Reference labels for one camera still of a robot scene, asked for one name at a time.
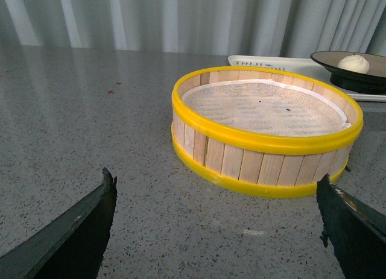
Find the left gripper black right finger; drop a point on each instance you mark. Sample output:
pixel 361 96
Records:
pixel 356 231

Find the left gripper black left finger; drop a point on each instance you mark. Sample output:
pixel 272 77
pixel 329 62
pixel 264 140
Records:
pixel 73 244

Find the beige plate black rim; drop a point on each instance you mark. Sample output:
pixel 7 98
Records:
pixel 372 83

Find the white steamed bun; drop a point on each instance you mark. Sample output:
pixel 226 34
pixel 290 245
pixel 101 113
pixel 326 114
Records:
pixel 355 63

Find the cream bear tray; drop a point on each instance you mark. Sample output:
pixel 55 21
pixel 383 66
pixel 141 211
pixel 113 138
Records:
pixel 303 66

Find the yellow rimmed bamboo steamer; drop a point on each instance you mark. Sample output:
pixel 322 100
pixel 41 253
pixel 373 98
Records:
pixel 260 164

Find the white steamer liner cloth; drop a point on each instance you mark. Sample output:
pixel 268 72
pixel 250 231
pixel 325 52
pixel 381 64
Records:
pixel 267 107

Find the grey pleated curtain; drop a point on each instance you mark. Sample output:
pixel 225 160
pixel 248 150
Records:
pixel 278 28

